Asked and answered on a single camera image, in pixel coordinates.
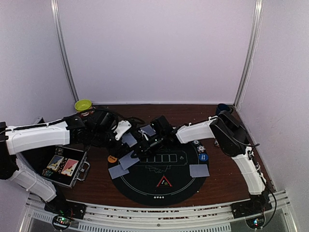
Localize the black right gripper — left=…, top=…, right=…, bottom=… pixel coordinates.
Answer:
left=131, top=132, right=167, bottom=158

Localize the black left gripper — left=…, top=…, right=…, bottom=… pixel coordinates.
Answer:
left=90, top=129, right=131, bottom=158

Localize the blue playing card deck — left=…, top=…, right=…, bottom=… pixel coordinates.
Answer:
left=122, top=133, right=137, bottom=147

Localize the orange round blind button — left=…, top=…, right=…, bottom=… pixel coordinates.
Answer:
left=107, top=155, right=118, bottom=163

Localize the blue card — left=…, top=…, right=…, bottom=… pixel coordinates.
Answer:
left=140, top=125, right=156, bottom=136
left=119, top=151, right=140, bottom=170
left=189, top=164, right=210, bottom=178
left=108, top=164, right=129, bottom=179

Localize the blue round blind button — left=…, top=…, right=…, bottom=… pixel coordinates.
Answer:
left=198, top=153, right=209, bottom=162

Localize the red black triangle marker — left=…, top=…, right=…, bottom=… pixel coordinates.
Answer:
left=156, top=176, right=172, bottom=188

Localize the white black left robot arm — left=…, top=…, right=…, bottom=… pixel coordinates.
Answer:
left=0, top=108, right=132, bottom=215

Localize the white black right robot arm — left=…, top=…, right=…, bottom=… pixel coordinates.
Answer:
left=133, top=111, right=270, bottom=214

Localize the green bowl on red saucer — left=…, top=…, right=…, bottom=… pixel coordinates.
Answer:
left=74, top=99, right=92, bottom=113

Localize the round black poker mat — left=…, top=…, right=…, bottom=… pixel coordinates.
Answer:
left=108, top=142, right=209, bottom=207

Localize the aluminium poker case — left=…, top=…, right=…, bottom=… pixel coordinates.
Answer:
left=38, top=146, right=90, bottom=189

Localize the red card box in case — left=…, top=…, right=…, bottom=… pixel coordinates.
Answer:
left=61, top=159, right=78, bottom=176

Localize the blue card box in case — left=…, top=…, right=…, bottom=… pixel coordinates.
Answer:
left=46, top=155, right=64, bottom=171

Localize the dark blue enamel mug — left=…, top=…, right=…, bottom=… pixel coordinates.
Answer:
left=215, top=103, right=234, bottom=116

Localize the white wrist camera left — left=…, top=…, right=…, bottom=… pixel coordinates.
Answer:
left=112, top=120, right=132, bottom=141

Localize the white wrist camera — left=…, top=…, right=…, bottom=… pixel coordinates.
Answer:
left=139, top=130, right=149, bottom=141
left=112, top=120, right=132, bottom=141

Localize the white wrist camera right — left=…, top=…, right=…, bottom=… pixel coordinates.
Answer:
left=139, top=130, right=149, bottom=141

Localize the aluminium front rail frame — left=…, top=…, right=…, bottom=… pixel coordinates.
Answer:
left=18, top=189, right=297, bottom=232

